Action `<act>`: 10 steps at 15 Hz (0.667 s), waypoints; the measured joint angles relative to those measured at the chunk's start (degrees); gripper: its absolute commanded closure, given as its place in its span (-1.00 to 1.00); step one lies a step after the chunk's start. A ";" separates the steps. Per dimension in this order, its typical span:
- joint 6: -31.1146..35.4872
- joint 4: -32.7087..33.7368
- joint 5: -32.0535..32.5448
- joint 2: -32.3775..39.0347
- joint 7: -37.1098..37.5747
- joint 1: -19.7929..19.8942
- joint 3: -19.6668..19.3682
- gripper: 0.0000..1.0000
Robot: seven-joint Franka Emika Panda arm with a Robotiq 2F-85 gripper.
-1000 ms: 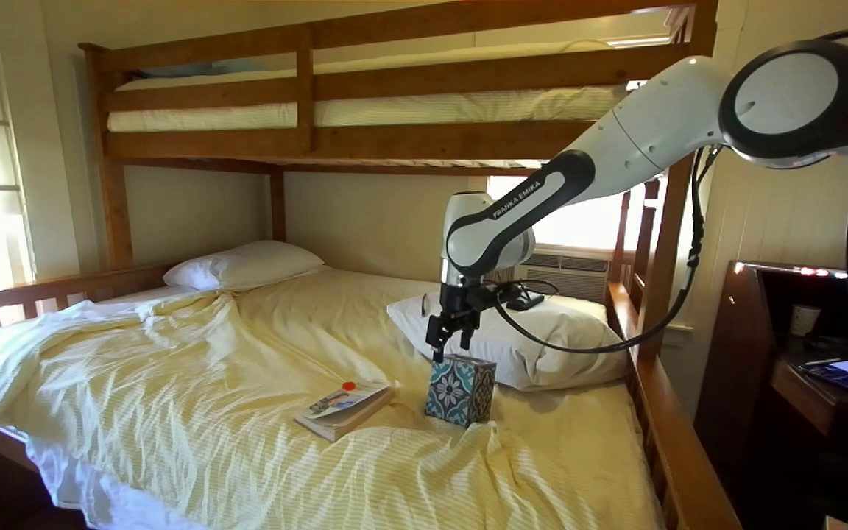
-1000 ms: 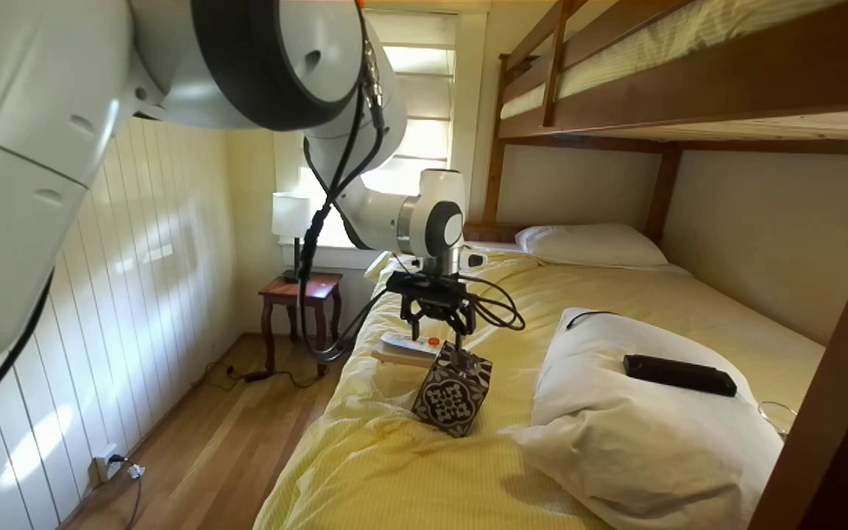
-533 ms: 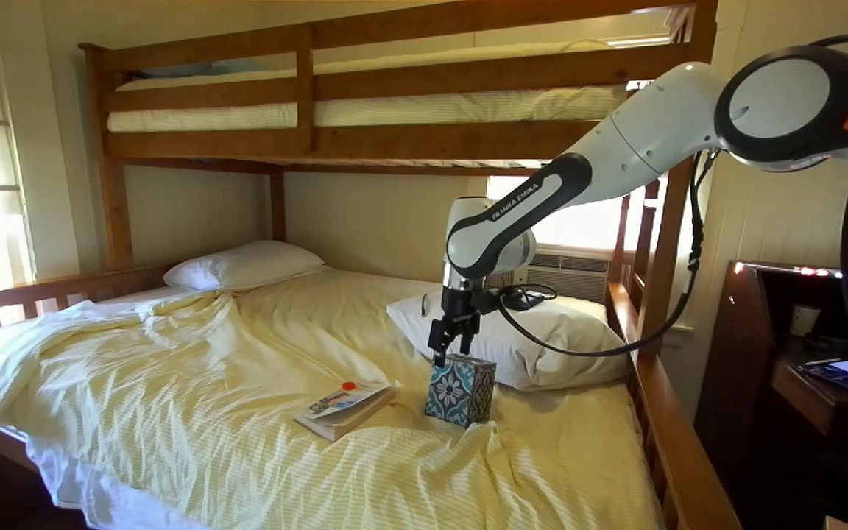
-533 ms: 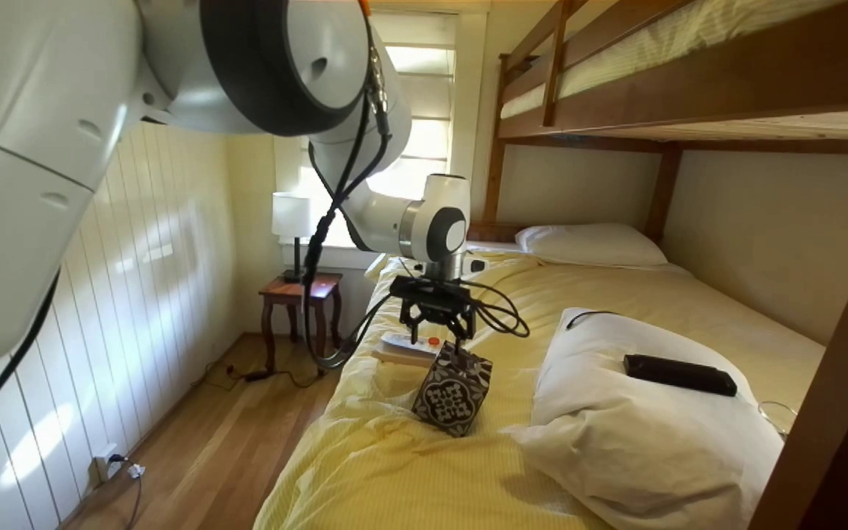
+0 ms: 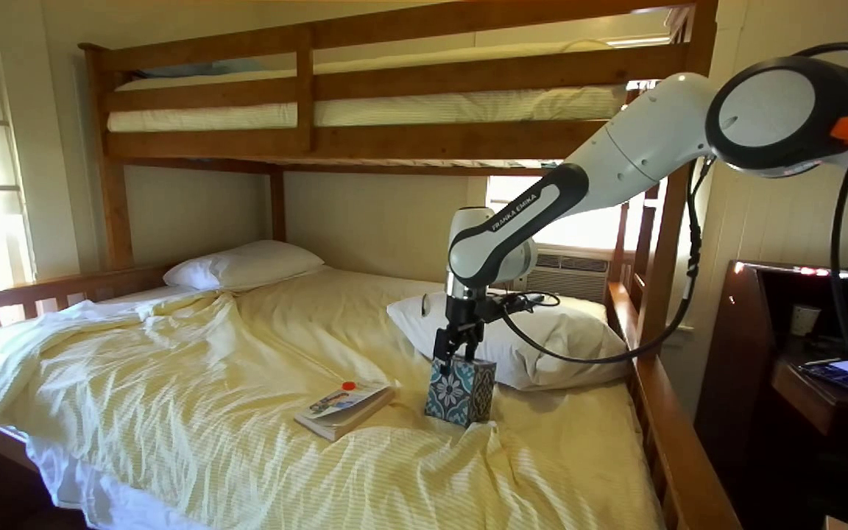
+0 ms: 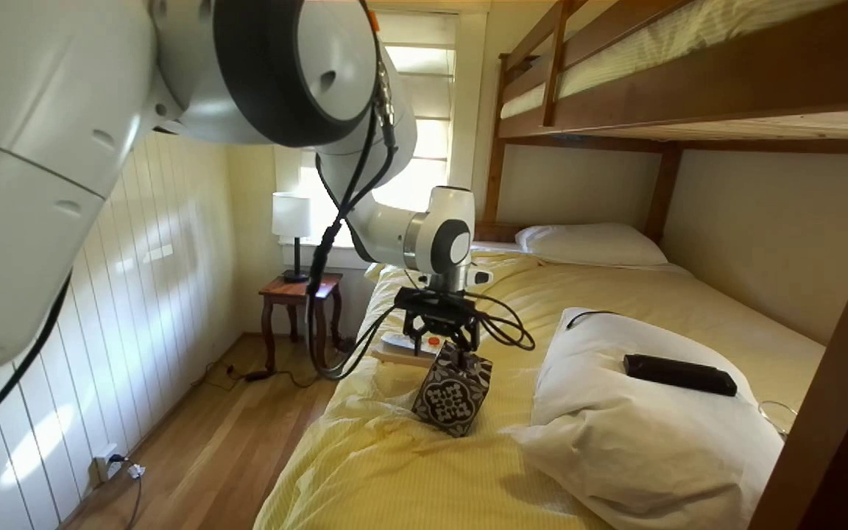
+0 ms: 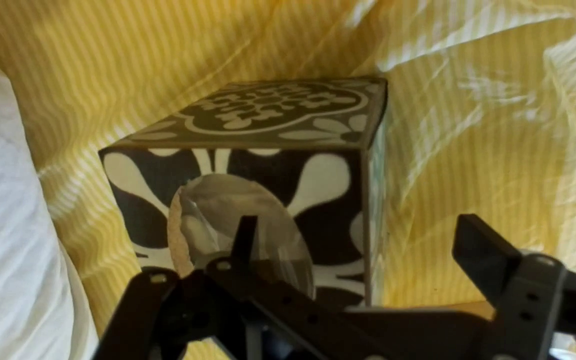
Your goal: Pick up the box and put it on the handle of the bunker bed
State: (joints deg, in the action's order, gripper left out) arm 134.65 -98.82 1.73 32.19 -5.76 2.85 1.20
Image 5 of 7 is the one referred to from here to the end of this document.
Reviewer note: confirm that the black remote control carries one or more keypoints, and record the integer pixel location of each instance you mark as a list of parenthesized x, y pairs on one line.
[(534, 300)]

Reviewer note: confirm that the bunk mattress with pale sheet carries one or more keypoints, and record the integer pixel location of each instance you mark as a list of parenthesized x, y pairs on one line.
[(395, 107)]

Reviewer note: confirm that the large crumpled white pillow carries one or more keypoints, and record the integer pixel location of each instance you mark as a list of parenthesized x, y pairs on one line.
[(553, 343)]

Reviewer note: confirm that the wooden bunk bed frame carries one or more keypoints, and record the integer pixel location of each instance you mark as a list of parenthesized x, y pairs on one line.
[(395, 144)]

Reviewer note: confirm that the thin book with orange dot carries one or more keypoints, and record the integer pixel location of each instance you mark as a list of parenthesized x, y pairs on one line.
[(345, 409)]

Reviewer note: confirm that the pale yellow blanket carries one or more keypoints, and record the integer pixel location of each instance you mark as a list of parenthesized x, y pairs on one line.
[(249, 393)]

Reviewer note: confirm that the dark wooden desk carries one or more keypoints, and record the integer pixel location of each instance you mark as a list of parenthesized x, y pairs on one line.
[(766, 413)]

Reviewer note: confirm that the flat white pillow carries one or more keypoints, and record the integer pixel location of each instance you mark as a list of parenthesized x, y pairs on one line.
[(244, 267)]

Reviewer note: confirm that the white bed sheet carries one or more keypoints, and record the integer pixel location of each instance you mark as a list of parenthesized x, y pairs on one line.
[(90, 490)]

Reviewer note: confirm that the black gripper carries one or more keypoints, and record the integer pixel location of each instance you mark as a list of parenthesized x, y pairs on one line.
[(470, 317)]

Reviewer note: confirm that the white wall air conditioner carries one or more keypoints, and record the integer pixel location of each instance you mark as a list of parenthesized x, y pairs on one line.
[(572, 270)]

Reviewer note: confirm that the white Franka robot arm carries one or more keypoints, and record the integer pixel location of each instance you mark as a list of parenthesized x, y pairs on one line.
[(632, 148)]

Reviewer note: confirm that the white cup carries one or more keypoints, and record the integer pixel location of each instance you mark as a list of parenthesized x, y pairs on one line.
[(806, 320)]

